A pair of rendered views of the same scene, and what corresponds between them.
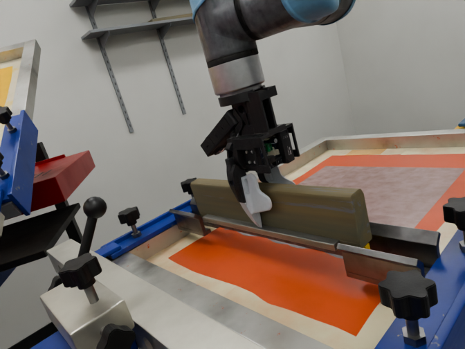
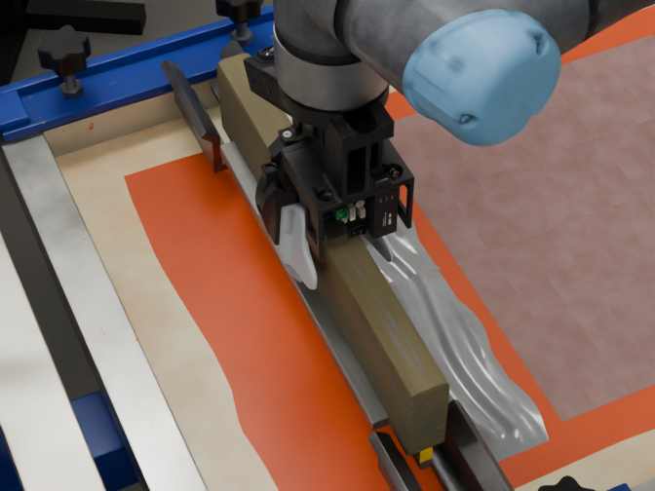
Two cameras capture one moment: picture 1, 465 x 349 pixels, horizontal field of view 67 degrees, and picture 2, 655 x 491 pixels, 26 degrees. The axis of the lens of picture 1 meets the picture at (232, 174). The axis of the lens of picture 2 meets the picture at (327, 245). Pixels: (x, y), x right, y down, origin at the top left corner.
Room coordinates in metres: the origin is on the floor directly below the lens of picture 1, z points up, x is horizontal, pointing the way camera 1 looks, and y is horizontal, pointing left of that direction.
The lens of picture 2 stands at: (-0.13, -0.20, 1.87)
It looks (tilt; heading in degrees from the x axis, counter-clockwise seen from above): 50 degrees down; 13
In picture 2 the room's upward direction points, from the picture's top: straight up
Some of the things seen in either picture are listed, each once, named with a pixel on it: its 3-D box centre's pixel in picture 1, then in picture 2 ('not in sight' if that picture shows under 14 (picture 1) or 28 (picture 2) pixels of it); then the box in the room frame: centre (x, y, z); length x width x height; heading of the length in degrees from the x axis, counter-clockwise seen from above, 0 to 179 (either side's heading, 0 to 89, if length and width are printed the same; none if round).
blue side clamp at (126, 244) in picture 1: (171, 229); (161, 87); (0.74, 0.17, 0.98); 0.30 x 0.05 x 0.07; 128
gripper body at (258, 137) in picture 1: (254, 131); (339, 148); (0.51, -0.05, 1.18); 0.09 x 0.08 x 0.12; 38
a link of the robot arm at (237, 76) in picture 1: (239, 77); (338, 51); (0.52, -0.05, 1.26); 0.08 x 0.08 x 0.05
